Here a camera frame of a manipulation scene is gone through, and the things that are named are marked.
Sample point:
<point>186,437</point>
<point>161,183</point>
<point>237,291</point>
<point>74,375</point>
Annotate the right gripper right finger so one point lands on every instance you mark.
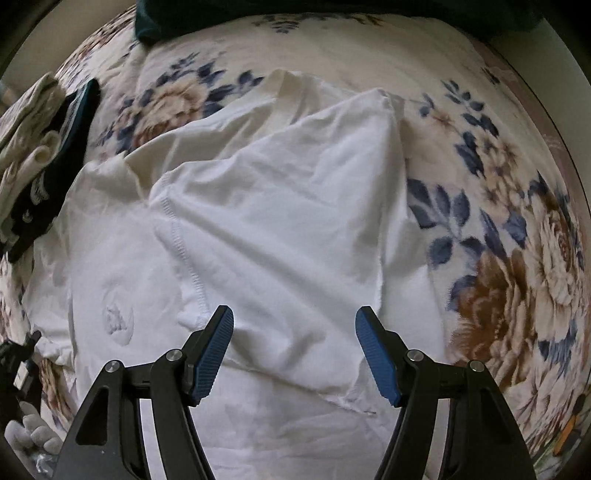
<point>380,353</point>

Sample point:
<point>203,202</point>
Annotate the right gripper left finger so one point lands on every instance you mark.
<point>204,351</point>

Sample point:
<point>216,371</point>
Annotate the white polo shirt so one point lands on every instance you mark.
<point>290,206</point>

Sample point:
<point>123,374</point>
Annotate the white gloved hand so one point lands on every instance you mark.
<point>29,435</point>

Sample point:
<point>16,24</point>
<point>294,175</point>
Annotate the floral bed blanket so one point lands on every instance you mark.
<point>507,244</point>

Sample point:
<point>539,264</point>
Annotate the beige folded garment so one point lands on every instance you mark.
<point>27,146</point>

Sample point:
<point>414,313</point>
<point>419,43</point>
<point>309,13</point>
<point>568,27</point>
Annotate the black white folded garment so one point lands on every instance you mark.
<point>39,202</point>

